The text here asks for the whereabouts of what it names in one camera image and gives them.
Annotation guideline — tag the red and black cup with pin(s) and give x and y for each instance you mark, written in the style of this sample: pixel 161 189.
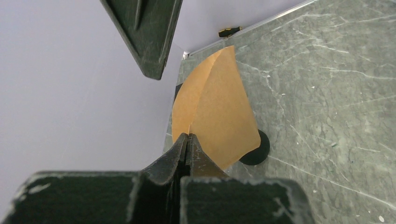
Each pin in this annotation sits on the red and black cup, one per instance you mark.
pixel 258 155

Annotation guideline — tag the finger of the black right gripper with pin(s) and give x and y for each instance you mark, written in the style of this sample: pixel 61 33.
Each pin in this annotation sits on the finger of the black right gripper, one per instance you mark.
pixel 147 28

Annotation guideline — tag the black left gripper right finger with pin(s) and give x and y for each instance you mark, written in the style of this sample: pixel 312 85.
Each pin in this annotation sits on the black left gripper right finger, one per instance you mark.
pixel 209 196

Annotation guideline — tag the yellow black screwdriver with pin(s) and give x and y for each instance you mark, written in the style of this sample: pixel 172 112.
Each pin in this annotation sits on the yellow black screwdriver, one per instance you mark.
pixel 229 32

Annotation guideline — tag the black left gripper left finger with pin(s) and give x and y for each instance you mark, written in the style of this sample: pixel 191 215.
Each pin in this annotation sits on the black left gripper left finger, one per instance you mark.
pixel 148 196

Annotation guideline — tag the brown paper filter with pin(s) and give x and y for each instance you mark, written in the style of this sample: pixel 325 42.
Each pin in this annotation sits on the brown paper filter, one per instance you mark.
pixel 213 105

